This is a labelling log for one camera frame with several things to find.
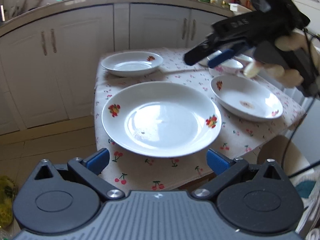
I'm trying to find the white bowl pink flower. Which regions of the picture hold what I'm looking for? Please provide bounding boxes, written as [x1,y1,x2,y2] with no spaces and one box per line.
[208,59,244,76]

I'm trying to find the white deep plate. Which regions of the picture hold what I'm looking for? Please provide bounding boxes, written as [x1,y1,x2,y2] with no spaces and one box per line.
[101,51,163,77]
[210,75,283,122]

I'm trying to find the large white fruit-print plate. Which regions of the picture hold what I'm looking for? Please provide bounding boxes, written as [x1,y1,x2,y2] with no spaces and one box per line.
[101,81,222,158]

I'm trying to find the white bowl plain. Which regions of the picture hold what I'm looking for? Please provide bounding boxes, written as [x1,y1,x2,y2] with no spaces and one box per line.
[234,54,253,67]

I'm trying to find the kitchen countertop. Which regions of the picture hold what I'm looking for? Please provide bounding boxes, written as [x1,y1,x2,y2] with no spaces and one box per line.
[0,0,235,38]

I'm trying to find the white kitchen cabinets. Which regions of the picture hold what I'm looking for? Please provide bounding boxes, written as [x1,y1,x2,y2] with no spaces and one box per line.
[1,3,224,134]

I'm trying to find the person's right hand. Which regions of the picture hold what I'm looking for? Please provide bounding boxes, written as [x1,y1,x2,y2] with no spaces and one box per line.
[244,30,319,89]

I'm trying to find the white plastic tray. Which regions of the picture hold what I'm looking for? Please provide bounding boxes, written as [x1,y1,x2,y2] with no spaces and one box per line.
[229,3,251,14]

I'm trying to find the yellow plastic bag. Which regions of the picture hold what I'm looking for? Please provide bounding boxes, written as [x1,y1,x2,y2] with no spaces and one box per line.
[0,175,18,229]

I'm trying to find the black cable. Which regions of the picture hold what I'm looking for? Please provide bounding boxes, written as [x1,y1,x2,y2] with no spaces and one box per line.
[285,27,320,178]

